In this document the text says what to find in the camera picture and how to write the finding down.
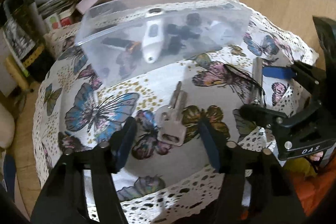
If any silver key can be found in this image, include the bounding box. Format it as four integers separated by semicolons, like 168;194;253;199
154;81;187;147

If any silver metal stick with cord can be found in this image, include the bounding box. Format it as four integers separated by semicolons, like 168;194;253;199
223;56;267;107

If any yellow tube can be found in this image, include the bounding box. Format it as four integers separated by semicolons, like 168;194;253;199
5;55;30;92

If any white curved device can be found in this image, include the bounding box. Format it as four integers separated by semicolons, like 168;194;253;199
142;7;165;64

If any stack of boxes and papers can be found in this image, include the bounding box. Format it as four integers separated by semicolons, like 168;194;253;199
25;0;76;34

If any white pink small box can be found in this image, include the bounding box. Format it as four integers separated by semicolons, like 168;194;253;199
76;0;100;15

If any black orange lighter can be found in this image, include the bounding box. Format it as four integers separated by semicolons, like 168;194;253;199
101;38;141;52

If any person's hand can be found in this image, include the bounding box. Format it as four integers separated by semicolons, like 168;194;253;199
309;151;324;161

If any small white blue object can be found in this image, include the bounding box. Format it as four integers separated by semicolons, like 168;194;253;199
208;20;231;40

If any butterfly print lace cloth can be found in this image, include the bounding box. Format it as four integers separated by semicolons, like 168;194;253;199
31;0;318;223

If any dark wine bottle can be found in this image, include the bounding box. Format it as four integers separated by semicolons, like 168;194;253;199
3;0;55;83

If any clear plastic storage box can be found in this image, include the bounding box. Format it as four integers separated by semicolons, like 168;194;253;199
75;0;252;86

